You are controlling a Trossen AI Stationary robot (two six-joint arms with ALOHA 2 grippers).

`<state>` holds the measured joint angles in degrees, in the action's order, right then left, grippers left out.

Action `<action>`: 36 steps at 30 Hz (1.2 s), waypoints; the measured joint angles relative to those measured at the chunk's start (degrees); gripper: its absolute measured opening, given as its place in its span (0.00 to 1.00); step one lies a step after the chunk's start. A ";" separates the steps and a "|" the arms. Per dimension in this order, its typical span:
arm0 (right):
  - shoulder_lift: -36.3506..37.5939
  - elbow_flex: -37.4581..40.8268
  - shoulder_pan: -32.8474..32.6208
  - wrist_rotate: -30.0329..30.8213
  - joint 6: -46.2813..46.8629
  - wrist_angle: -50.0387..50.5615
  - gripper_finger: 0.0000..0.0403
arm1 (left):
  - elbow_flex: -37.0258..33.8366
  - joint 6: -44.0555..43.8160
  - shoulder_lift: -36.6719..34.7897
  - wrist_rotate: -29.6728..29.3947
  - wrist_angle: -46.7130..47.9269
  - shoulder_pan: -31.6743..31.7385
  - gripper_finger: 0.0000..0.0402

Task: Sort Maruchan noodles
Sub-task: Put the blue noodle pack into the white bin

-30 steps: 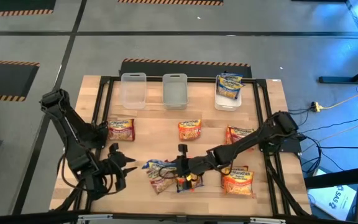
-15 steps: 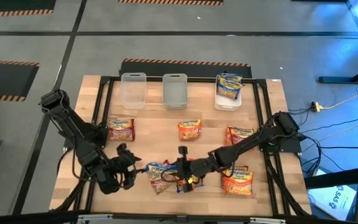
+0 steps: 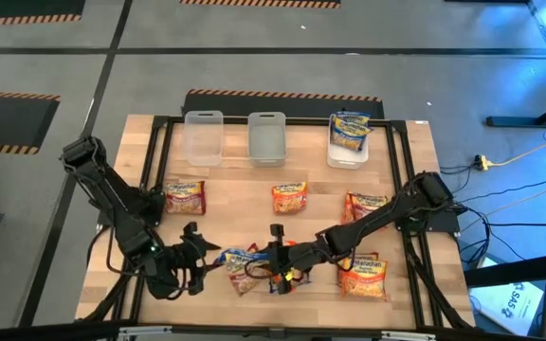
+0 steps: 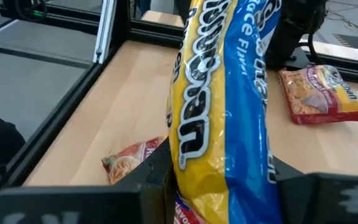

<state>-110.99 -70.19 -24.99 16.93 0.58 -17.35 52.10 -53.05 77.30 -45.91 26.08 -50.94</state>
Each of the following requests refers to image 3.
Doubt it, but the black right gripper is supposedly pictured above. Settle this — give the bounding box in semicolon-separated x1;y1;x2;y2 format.
263;224;315;296

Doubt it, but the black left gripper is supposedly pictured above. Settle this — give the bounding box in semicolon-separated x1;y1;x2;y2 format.
156;222;225;299

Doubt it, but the clear plastic sorting bin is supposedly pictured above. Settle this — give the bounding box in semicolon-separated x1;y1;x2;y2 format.
183;110;226;168

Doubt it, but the grey plastic sorting bin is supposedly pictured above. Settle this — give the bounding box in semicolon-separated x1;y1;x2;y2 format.
246;111;288;169

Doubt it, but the white plastic sorting bin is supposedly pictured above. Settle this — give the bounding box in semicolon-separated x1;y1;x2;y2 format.
326;113;371;171

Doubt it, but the black hazard striped floor mat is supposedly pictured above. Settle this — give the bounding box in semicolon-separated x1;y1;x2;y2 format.
181;87;386;120
0;89;62;156
0;0;86;27
179;0;342;9

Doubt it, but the white printed cardboard box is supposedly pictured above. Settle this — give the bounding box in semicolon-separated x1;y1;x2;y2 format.
468;280;545;337

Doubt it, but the black metal beam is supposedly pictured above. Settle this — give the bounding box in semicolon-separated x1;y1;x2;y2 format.
464;250;546;289

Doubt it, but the black camera rig bar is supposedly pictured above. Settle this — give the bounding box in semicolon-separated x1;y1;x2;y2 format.
0;320;546;341

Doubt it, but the silver metal bracket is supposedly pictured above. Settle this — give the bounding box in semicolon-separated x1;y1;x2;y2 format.
118;325;173;340
380;330;438;341

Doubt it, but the black aluminium table frame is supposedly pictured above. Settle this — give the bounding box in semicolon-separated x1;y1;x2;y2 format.
77;115;476;331

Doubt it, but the yellow floor cable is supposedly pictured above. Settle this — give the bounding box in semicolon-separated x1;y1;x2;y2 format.
488;136;546;168

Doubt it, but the black desk frame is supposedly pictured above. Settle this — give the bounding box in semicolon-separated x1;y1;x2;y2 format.
484;0;546;130

